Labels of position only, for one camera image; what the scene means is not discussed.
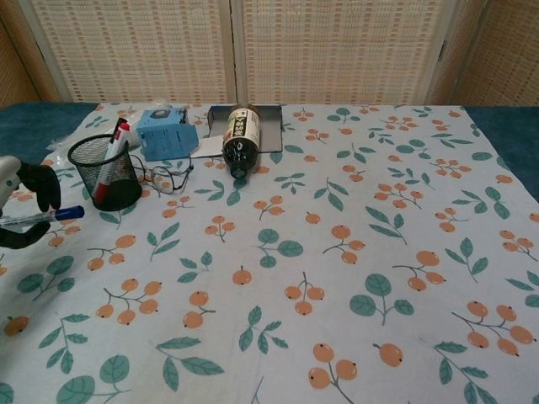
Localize red marker pen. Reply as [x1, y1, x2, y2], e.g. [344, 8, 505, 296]
[93, 118, 131, 204]

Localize black mesh pen holder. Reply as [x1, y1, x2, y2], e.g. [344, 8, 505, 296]
[67, 134, 143, 213]

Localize light blue carton box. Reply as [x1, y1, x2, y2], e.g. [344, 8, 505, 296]
[136, 107, 200, 162]

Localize woven bamboo folding screen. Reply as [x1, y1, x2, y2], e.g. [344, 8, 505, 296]
[0, 0, 539, 107]

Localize dark brown drink bottle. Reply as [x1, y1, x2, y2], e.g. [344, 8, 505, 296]
[221, 104, 263, 179]

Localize thin-rimmed eyeglasses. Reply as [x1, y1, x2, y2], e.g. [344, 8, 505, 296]
[127, 152, 196, 196]

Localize floral print tablecloth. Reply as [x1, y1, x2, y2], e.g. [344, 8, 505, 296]
[0, 102, 539, 404]

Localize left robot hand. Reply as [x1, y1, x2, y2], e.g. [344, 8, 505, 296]
[0, 156, 62, 250]

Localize grey-blue shallow box tray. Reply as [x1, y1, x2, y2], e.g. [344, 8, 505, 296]
[205, 104, 285, 153]

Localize white paper card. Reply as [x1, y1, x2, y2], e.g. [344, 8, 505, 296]
[190, 134, 225, 159]

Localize blue capped white pen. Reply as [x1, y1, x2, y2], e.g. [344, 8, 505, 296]
[0, 205, 86, 229]

